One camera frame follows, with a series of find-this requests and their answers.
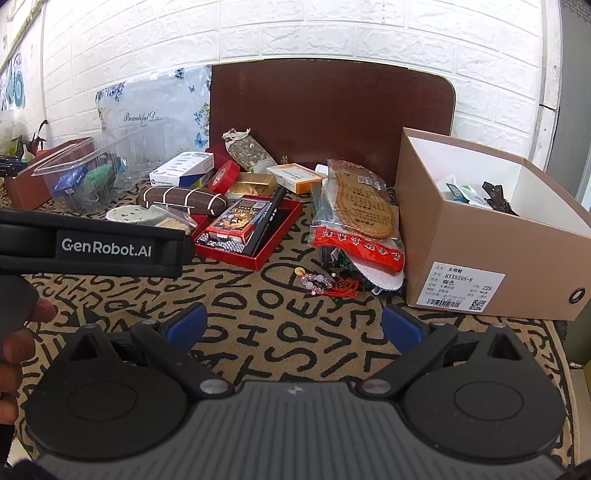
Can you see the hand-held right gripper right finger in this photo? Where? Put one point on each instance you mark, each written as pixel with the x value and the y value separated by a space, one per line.
pixel 400 323

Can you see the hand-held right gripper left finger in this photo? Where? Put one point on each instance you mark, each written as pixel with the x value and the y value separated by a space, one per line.
pixel 190 321

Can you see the white foam insole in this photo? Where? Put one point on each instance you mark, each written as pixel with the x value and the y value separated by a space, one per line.
pixel 383 279

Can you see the brown cardboard shoe box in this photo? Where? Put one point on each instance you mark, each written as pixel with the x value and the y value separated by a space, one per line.
pixel 461 240

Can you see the insole packet with red label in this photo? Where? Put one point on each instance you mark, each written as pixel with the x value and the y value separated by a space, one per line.
pixel 360 207

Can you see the brown wooden desktop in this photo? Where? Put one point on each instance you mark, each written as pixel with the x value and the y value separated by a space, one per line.
pixel 332 115

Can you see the person's left hand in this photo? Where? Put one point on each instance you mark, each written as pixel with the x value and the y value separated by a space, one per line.
pixel 14 350

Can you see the white round perforated disc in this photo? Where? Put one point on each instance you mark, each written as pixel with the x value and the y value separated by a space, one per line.
pixel 129 214

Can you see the bag of toothpicks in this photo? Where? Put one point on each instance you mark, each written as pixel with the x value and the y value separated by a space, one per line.
pixel 173 220

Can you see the blue packet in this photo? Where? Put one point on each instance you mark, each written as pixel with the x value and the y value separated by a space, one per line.
pixel 69 181

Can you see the brown case with white bands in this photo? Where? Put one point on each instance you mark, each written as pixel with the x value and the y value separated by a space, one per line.
pixel 182 200

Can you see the bead charm with red tassel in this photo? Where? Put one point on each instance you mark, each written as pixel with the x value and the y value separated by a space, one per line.
pixel 318 281

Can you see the clear plastic container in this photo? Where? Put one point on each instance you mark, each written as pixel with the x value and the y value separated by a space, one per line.
pixel 115 157

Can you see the red tray with toothpicks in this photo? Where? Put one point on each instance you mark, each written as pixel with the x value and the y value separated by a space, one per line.
pixel 199 224

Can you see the dark red box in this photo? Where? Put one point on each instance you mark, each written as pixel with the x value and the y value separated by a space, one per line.
pixel 27 189

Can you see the white and blue medicine box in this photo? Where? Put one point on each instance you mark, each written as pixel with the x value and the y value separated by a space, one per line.
pixel 182 168

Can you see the playing card box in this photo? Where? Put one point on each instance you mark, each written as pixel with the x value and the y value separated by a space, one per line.
pixel 235 217

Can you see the red tray with steel balls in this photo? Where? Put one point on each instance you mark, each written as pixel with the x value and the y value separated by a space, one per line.
pixel 272 240

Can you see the yellow green box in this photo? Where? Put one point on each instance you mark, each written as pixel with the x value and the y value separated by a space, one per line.
pixel 203 181

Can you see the potted plant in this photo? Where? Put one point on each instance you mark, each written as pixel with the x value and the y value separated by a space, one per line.
pixel 34 141

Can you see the red tape roll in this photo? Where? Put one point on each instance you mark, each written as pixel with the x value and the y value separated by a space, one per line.
pixel 224 177

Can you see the white and green packets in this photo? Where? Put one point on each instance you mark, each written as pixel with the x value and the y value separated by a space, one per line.
pixel 461 191

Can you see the small red box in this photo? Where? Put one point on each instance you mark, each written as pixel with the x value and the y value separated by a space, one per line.
pixel 219 152

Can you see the floral plastic bag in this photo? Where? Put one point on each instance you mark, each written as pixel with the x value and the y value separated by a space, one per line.
pixel 152 106

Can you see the gold box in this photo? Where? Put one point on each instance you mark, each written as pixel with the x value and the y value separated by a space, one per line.
pixel 254 183

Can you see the dark brown item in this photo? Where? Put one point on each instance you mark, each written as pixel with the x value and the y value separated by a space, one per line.
pixel 498 198

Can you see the white tube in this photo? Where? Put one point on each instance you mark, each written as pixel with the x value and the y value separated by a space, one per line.
pixel 322 169

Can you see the herb sachet bag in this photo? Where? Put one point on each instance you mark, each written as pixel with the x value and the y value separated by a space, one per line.
pixel 249 152

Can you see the white and orange medicine box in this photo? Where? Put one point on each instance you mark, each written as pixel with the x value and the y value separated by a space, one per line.
pixel 295 177

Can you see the black camera rig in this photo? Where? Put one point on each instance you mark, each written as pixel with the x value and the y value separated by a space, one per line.
pixel 10 167

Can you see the blue wall poster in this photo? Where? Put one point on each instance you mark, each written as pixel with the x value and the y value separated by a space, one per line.
pixel 11 87

